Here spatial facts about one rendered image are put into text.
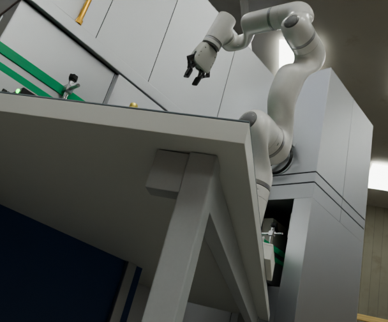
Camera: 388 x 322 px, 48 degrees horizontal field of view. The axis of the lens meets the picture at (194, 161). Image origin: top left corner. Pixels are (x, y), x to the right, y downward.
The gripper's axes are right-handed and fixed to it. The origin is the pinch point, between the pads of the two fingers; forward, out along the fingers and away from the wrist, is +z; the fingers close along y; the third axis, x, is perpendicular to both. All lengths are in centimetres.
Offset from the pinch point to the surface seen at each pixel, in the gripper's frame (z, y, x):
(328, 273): 37, -127, 23
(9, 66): 41, 64, 12
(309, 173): -6, -98, 3
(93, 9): -6, 38, -36
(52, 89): 40, 50, 11
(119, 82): 14.7, 15.0, -24.4
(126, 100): 19.8, 8.5, -22.5
